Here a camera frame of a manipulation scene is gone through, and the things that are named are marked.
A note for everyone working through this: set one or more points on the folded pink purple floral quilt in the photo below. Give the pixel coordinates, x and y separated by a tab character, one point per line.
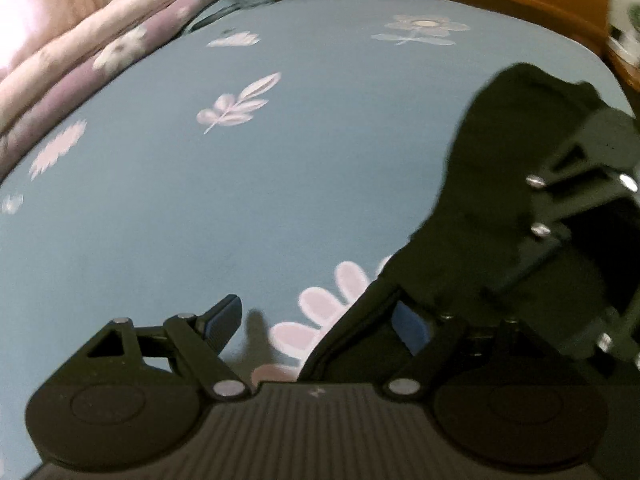
90	60

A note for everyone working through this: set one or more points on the wooden nightstand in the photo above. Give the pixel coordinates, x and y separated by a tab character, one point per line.
627	72

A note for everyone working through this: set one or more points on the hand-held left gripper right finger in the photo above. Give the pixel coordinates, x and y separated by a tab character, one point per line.
410	324

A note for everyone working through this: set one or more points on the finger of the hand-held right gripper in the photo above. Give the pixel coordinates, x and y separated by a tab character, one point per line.
540	290
600	155

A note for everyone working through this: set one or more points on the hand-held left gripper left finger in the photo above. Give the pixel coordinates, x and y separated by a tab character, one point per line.
222	317

